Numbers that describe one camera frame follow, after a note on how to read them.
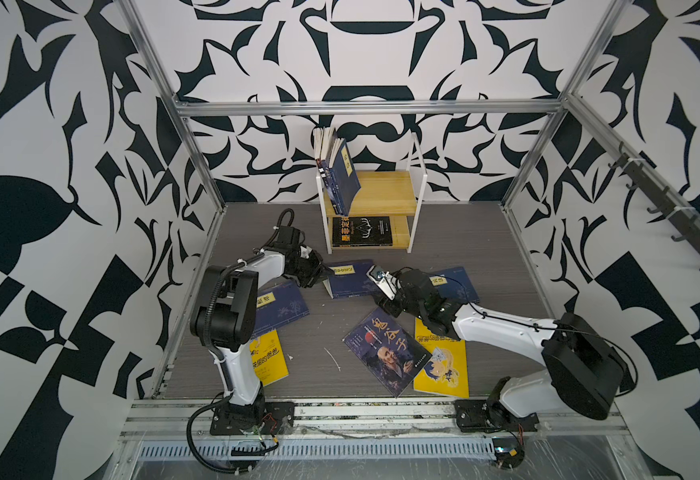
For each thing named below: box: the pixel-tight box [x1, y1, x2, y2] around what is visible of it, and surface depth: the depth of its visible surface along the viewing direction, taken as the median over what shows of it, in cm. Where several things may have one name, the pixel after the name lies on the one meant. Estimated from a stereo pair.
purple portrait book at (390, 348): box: [342, 307, 433, 398], surface depth 85 cm
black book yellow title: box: [332, 216, 393, 247], surface depth 107 cm
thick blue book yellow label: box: [330, 138, 361, 217], surface depth 88 cm
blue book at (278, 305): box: [253, 281, 310, 338], surface depth 93 cm
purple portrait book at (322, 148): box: [314, 126, 345, 216], surface depth 81 cm
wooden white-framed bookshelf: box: [315, 132, 427, 254], surface depth 99 cm
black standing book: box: [313, 127, 333, 208], surface depth 79 cm
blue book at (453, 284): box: [428, 266, 480, 303], surface depth 99 cm
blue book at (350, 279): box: [326, 259, 379, 299], surface depth 97 cm
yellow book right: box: [414, 317, 470, 399], surface depth 82 cm
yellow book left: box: [250, 329, 289, 387], surface depth 85 cm
